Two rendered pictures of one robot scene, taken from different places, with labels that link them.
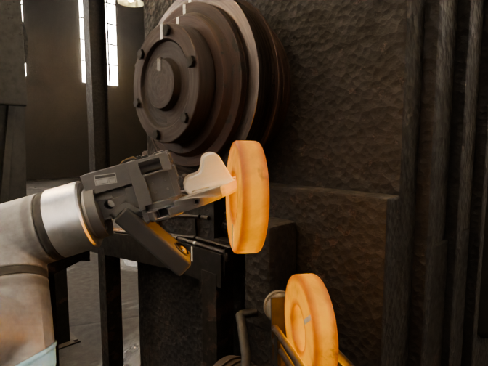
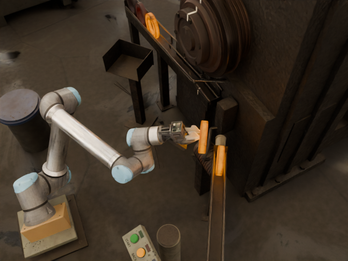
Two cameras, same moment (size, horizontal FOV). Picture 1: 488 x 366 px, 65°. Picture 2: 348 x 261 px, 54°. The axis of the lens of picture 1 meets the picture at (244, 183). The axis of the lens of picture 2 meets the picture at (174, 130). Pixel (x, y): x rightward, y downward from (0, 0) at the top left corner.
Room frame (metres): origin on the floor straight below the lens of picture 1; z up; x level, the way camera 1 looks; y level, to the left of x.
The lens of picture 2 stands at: (-0.38, -0.16, 2.21)
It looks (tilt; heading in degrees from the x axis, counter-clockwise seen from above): 54 degrees down; 18
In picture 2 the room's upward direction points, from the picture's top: 2 degrees counter-clockwise
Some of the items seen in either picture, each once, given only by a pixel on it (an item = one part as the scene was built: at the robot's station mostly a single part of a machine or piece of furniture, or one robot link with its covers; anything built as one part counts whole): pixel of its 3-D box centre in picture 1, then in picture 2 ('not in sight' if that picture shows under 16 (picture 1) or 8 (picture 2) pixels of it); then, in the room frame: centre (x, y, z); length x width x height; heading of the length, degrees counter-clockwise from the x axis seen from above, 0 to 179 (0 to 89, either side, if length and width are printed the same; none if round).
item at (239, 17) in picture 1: (201, 88); (207, 31); (1.02, 0.11, 1.11); 0.47 x 0.06 x 0.47; 45
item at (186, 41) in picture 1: (169, 85); (190, 37); (0.95, 0.18, 1.11); 0.28 x 0.06 x 0.28; 45
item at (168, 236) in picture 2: not in sight; (170, 250); (0.16, 0.07, 0.26); 0.12 x 0.12 x 0.52
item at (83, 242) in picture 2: not in sight; (49, 228); (0.13, 0.89, 0.04); 0.40 x 0.40 x 0.08; 40
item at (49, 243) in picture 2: not in sight; (46, 225); (0.13, 0.89, 0.10); 0.32 x 0.32 x 0.04; 40
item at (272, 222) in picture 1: (271, 271); (226, 116); (0.86, -0.06, 0.68); 0.11 x 0.08 x 0.24; 135
